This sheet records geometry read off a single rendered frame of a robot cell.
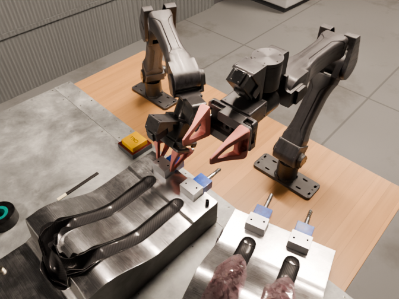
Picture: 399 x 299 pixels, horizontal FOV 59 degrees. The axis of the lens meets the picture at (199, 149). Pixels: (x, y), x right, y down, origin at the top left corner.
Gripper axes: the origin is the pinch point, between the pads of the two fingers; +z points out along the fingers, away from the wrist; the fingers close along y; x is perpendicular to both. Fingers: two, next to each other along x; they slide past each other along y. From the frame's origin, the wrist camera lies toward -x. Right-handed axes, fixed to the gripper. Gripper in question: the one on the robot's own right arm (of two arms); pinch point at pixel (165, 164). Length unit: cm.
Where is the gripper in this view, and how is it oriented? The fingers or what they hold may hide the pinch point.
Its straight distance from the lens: 96.0
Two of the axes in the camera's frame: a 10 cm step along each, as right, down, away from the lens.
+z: -3.5, 8.7, 3.6
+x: 6.1, -0.8, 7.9
